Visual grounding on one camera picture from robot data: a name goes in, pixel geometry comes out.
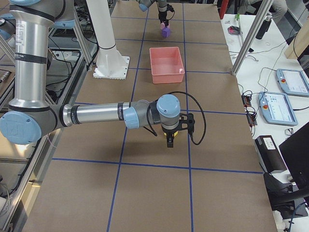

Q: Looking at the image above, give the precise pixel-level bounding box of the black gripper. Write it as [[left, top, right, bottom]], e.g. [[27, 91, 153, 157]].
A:
[[158, 4, 174, 26], [162, 113, 195, 148]]

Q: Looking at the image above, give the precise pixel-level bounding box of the pink foam block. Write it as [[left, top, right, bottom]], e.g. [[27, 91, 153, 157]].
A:
[[160, 23, 170, 30]]

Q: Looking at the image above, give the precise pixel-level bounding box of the black water bottle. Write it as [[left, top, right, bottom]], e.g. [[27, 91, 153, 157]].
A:
[[255, 13, 272, 40]]

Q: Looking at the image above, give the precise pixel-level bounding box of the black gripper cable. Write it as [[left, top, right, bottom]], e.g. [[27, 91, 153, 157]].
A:
[[147, 91, 208, 146]]

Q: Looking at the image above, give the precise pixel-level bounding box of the far teach pendant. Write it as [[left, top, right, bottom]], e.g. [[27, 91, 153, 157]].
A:
[[276, 69, 309, 97]]

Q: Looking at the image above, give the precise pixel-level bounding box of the aluminium frame post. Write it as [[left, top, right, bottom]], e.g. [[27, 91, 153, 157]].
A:
[[231, 0, 273, 76]]

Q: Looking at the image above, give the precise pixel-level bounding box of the black box with label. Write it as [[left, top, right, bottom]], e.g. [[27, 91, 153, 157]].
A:
[[255, 135, 287, 174]]

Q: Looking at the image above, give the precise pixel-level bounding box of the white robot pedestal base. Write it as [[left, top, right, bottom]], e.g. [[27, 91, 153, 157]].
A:
[[86, 0, 130, 80]]

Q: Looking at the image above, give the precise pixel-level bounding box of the black monitor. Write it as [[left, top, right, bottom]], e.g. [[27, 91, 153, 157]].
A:
[[279, 123, 309, 189]]

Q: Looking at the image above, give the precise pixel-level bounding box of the purple foam block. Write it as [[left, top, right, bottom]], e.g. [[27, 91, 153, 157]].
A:
[[161, 27, 171, 38]]

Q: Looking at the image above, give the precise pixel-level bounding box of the teach pendant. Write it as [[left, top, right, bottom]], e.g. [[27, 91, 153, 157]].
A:
[[276, 69, 309, 97], [258, 92, 298, 126]]

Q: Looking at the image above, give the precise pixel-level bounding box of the near teach pendant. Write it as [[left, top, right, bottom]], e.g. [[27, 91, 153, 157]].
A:
[[258, 92, 298, 126]]

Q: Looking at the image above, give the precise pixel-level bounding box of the pink plastic bin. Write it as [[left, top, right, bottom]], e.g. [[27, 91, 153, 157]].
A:
[[149, 47, 185, 84]]

